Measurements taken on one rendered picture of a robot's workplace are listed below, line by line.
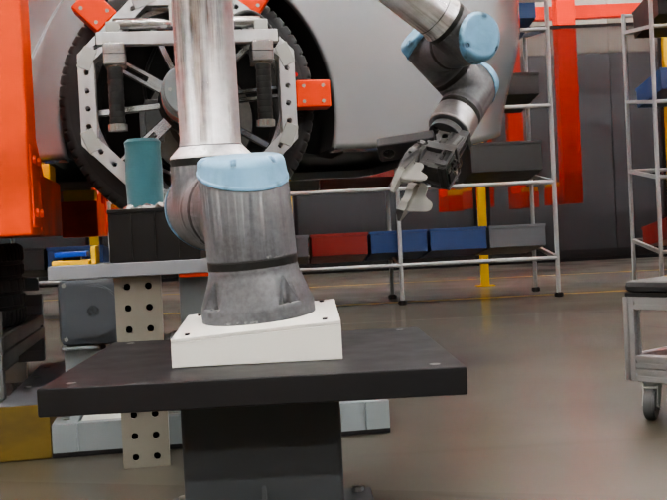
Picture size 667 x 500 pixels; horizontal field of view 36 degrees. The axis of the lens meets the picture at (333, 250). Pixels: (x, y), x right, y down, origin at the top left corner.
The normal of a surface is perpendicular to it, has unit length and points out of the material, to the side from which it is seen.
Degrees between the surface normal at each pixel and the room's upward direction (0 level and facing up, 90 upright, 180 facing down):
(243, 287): 74
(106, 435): 90
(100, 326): 90
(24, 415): 90
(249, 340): 90
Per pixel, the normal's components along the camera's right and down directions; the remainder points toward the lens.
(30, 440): 0.15, 0.01
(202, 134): -0.10, 0.07
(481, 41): 0.47, 0.07
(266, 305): 0.20, -0.29
